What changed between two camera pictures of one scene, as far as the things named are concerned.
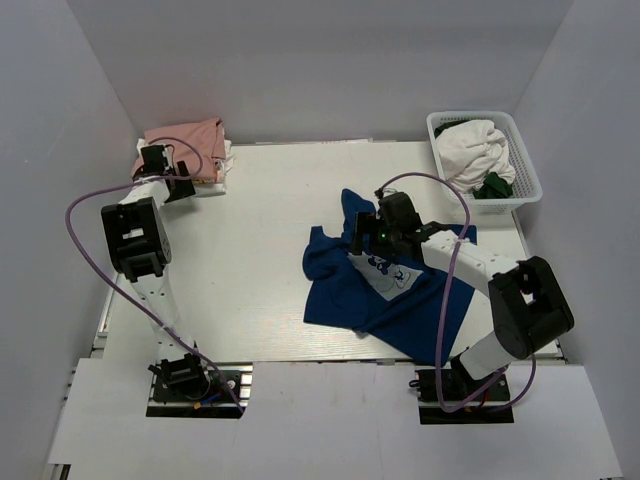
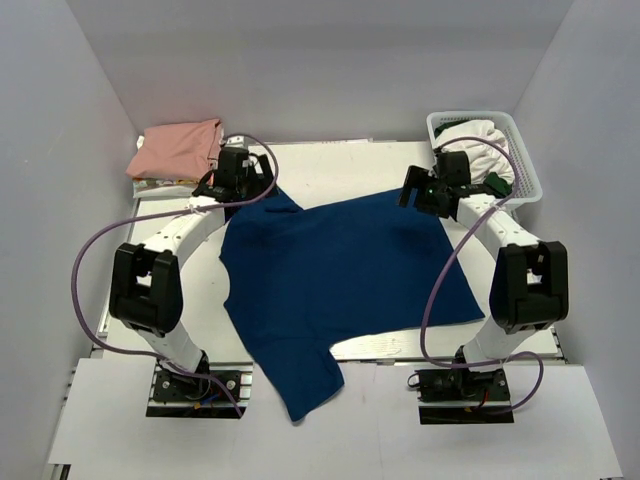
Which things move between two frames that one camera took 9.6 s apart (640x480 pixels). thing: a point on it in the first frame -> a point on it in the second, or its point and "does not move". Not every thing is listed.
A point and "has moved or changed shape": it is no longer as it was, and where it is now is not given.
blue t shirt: (414, 309) has moved or changed shape
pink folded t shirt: (200, 144) does not move
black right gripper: (365, 223) -> (417, 178)
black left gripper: (183, 189) -> (265, 171)
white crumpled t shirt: (471, 150) does not move
